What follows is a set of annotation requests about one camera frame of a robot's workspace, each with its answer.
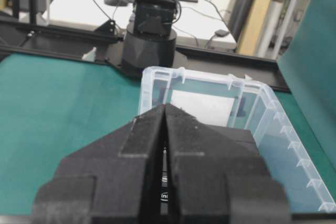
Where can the black RealSense D415 box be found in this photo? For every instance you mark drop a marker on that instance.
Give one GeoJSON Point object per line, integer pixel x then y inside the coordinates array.
{"type": "Point", "coordinates": [164, 185]}

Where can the white desk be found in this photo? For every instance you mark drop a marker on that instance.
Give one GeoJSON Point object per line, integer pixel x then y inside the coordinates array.
{"type": "Point", "coordinates": [197, 24]}

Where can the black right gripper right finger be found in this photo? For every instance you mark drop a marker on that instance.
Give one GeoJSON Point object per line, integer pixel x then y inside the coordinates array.
{"type": "Point", "coordinates": [215, 179]}

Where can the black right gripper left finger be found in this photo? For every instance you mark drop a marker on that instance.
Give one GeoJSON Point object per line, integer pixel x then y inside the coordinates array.
{"type": "Point", "coordinates": [115, 179]}

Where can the black computer mouse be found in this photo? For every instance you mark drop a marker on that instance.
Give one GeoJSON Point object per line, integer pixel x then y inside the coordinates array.
{"type": "Point", "coordinates": [116, 2]}

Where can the clear plastic storage case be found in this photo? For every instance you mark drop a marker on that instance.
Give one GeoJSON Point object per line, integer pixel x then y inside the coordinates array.
{"type": "Point", "coordinates": [229, 101]}

